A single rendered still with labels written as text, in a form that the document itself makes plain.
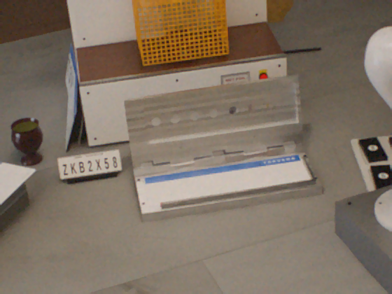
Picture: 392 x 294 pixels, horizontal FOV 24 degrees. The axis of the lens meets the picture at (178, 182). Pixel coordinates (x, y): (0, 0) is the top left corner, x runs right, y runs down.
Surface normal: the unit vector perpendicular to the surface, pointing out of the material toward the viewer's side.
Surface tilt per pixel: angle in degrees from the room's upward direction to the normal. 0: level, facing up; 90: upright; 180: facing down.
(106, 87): 90
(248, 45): 0
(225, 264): 0
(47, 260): 0
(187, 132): 77
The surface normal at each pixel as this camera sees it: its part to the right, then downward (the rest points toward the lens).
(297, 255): -0.08, -0.83
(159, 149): 0.12, 0.34
